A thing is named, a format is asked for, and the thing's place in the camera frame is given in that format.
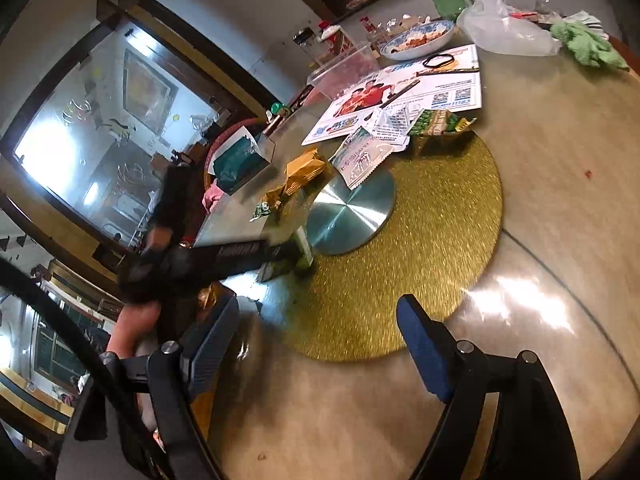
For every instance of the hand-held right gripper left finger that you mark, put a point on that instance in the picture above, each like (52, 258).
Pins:
(212, 345)

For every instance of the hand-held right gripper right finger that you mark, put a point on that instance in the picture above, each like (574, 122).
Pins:
(425, 345)

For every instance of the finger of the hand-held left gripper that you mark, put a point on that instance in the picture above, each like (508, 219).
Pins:
(280, 254)

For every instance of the yellow tray with white bottom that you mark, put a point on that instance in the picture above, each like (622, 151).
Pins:
(214, 296)

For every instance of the person's left forearm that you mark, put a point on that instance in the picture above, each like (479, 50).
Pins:
(132, 327)

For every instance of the small green snack packet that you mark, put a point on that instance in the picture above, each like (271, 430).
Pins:
(264, 209)

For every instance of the pink cloth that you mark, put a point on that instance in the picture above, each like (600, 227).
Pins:
(212, 197)

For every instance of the silver turntable disc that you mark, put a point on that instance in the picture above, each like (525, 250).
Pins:
(350, 212)

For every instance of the yellow snack packet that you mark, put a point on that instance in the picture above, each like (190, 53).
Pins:
(304, 170)

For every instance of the teal tissue bag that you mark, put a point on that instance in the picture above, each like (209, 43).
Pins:
(240, 160)

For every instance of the gold round placemat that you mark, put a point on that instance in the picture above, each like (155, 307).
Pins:
(425, 240)

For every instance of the white teal snack packet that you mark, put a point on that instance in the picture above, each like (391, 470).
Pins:
(362, 157)

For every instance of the green cap bottle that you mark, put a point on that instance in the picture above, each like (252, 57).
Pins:
(278, 108)

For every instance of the wood framed glass door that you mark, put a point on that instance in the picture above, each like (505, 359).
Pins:
(100, 135)

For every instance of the small white printed packet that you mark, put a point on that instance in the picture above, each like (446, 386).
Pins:
(392, 127)

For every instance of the clear plastic container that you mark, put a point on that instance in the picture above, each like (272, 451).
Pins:
(345, 72)

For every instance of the dark stick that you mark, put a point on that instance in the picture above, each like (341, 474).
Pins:
(400, 94)

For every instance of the green striped snack packet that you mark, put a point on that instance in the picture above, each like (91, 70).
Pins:
(442, 122)

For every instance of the white red jar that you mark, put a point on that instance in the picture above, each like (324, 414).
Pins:
(334, 40)

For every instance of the printed flyer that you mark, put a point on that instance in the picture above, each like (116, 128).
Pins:
(450, 90)

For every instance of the red cap bottle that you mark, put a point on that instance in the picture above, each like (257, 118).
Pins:
(369, 27)

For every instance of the black hair band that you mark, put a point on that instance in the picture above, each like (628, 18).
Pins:
(440, 61)

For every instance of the blue white plate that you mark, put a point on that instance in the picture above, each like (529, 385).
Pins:
(417, 40)

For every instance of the clear plastic bag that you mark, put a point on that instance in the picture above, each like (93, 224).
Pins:
(505, 30)

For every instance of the green cloth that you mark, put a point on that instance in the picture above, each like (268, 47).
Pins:
(587, 45)

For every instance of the small glass cup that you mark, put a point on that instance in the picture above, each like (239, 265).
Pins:
(544, 4)

